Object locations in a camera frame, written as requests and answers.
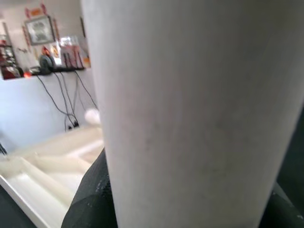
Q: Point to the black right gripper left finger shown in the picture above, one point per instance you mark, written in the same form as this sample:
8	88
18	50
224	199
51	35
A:
92	206

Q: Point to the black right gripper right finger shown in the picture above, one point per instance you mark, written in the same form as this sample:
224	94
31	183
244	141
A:
287	213

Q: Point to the white plastic table leg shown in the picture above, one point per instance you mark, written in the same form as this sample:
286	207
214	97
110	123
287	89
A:
190	107
92	116

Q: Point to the white plastic children table top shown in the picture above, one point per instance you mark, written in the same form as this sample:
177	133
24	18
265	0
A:
23	190

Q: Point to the black tablecloth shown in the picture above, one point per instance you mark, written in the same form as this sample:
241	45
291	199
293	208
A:
294	154

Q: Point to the black shelf ledge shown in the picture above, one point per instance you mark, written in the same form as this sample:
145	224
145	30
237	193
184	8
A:
66	69

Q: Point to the red glowing light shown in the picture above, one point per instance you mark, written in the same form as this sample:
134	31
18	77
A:
28	73

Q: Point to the black round device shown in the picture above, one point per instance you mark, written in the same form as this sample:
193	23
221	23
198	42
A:
46	63

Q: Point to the clear box with red items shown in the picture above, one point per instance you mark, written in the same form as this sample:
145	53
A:
71	52

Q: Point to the framed wall picture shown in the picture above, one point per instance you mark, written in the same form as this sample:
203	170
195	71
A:
39	31

